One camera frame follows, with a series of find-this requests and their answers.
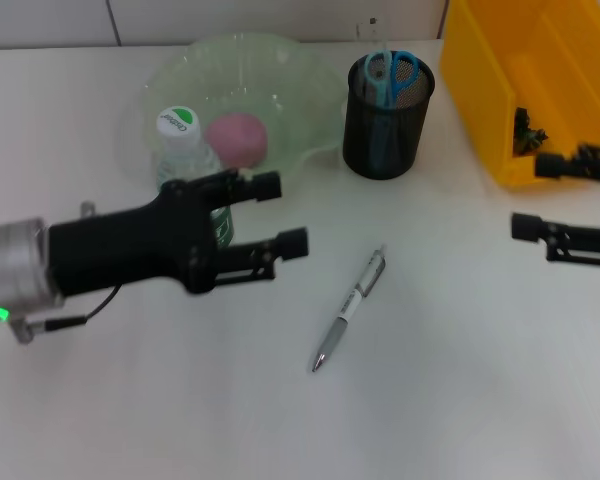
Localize left gripper grey cable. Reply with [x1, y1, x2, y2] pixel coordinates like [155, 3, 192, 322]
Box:
[10, 283, 122, 347]

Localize blue turquoise scissors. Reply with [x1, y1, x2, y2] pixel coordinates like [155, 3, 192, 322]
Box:
[362, 48, 422, 174]

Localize pink peach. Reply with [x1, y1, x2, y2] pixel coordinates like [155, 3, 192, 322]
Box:
[204, 112, 269, 171]

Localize black mesh pen holder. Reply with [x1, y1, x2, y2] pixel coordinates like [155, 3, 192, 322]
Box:
[341, 48, 437, 180]

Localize green glass fruit bowl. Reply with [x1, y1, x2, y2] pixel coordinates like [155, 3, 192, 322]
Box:
[141, 31, 350, 195]

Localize yellow plastic bin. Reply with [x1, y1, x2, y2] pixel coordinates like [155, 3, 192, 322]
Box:
[438, 0, 600, 190]

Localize clear water bottle green label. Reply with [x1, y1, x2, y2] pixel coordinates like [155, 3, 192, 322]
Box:
[154, 105, 237, 250]

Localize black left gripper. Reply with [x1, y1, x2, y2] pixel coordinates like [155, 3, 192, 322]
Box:
[46, 169, 284, 296]

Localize grey white ballpoint pen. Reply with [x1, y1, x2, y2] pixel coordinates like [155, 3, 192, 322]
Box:
[310, 243, 388, 375]

